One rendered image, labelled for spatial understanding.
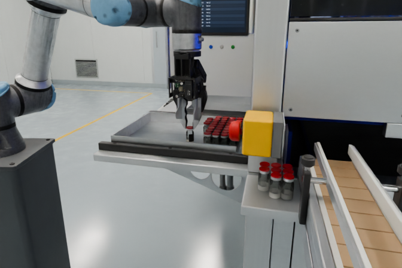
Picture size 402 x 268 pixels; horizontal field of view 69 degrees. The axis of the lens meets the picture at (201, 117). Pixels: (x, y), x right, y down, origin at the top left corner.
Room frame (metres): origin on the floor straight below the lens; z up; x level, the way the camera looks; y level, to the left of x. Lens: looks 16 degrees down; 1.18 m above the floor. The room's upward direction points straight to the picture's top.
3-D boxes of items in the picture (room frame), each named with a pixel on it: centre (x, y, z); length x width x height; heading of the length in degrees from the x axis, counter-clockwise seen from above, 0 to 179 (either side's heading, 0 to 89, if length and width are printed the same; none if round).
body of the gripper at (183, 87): (0.77, 0.04, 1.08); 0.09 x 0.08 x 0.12; 166
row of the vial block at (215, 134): (0.81, -0.06, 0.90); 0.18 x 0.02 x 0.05; 166
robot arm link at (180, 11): (0.77, 0.04, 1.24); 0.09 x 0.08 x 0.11; 63
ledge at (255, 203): (0.52, -0.16, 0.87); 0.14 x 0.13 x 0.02; 77
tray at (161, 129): (0.84, 0.05, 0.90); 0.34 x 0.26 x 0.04; 76
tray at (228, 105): (1.14, -0.14, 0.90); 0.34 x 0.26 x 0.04; 77
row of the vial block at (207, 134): (0.82, -0.04, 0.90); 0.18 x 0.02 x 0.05; 166
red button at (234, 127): (0.55, -0.07, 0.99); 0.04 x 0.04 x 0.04; 77
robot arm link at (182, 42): (0.77, 0.03, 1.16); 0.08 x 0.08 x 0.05
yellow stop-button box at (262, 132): (0.54, -0.12, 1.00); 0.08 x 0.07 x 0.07; 77
